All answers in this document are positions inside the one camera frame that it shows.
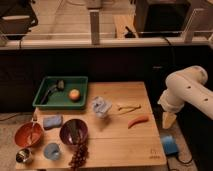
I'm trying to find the black dish brush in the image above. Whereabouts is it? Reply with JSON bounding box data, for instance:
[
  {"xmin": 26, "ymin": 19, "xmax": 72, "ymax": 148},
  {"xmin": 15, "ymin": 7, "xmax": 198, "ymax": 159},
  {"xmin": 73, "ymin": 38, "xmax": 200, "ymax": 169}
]
[{"xmin": 40, "ymin": 80, "xmax": 65, "ymax": 104}]

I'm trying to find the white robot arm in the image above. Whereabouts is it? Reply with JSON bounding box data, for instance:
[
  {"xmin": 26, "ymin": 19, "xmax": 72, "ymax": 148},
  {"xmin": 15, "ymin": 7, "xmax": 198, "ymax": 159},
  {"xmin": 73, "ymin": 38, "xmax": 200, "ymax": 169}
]
[{"xmin": 158, "ymin": 66, "xmax": 213, "ymax": 129}]

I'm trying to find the blue box on floor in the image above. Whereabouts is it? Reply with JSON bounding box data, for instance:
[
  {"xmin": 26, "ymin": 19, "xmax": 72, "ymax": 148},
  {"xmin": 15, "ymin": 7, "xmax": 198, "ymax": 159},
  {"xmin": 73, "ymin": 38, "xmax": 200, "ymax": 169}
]
[{"xmin": 161, "ymin": 136, "xmax": 179, "ymax": 155}]

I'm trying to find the blue sponge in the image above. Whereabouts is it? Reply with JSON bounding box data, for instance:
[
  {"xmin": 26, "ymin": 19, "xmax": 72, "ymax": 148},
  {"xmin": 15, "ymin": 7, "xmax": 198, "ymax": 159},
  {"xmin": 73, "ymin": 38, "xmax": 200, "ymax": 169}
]
[{"xmin": 43, "ymin": 115, "xmax": 63, "ymax": 130}]

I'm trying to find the peach fruit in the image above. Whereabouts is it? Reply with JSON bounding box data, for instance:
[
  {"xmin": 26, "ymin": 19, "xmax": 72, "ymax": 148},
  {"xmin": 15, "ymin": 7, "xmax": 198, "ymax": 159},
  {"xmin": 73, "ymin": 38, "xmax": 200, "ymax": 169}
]
[{"xmin": 68, "ymin": 89, "xmax": 80, "ymax": 101}]

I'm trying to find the blue cup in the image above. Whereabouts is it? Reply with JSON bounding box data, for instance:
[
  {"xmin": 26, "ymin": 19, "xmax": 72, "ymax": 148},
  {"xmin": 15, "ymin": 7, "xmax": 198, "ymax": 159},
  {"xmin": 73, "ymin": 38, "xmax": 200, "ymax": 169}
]
[{"xmin": 43, "ymin": 143, "xmax": 61, "ymax": 160}]

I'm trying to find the yellow green bean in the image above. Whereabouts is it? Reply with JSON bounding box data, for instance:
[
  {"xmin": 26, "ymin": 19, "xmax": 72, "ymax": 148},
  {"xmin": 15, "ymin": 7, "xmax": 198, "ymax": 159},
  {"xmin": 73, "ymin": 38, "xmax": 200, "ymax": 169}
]
[{"xmin": 117, "ymin": 104, "xmax": 141, "ymax": 111}]

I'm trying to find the purple bowl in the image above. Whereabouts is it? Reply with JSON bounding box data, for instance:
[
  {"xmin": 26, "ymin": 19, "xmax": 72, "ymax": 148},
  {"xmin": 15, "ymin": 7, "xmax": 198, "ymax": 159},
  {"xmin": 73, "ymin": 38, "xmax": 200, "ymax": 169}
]
[{"xmin": 59, "ymin": 119, "xmax": 88, "ymax": 145}]

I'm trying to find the metal cup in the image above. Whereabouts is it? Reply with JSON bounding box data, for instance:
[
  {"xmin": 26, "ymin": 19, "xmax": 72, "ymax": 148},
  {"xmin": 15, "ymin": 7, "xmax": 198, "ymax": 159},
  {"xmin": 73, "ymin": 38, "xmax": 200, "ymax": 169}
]
[{"xmin": 16, "ymin": 148, "xmax": 33, "ymax": 164}]

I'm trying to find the bunch of dark grapes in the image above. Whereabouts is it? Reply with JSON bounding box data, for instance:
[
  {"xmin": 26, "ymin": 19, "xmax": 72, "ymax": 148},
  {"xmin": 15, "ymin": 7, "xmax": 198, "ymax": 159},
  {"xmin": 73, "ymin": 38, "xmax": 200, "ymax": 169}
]
[{"xmin": 69, "ymin": 143, "xmax": 88, "ymax": 169}]

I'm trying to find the dark eraser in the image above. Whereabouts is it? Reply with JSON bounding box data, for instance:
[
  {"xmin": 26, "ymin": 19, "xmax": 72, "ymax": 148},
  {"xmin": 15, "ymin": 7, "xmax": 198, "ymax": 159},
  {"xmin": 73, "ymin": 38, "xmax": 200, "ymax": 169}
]
[{"xmin": 70, "ymin": 121, "xmax": 79, "ymax": 144}]

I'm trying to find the orange bowl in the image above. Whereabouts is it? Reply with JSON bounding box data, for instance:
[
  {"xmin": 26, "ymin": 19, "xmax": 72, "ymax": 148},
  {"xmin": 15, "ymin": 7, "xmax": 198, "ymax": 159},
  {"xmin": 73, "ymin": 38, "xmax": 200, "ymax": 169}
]
[{"xmin": 14, "ymin": 122, "xmax": 44, "ymax": 148}]

